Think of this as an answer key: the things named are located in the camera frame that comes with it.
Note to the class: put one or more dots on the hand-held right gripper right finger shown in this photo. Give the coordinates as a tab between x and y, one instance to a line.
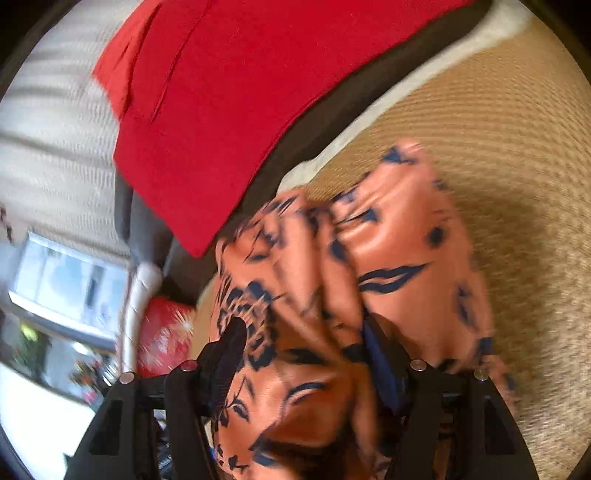
385	374

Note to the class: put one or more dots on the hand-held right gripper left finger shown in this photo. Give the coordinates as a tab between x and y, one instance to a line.
226	360

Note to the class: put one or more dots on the orange floral garment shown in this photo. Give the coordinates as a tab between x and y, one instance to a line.
392	240

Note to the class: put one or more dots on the red gift box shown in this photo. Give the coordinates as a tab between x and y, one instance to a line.
161	332

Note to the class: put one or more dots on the white folded quilt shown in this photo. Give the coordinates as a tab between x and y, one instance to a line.
138	286

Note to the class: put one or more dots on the brown leather sofa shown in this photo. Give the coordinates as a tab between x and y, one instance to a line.
159	251

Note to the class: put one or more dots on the standing air conditioner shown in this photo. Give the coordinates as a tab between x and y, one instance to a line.
60	277

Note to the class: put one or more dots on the woven straw seat mat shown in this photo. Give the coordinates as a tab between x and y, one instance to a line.
521	184

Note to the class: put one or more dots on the red blanket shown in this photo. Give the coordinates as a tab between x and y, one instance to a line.
231	115

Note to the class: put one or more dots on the beige dotted curtain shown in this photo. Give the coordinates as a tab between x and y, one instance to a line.
55	152

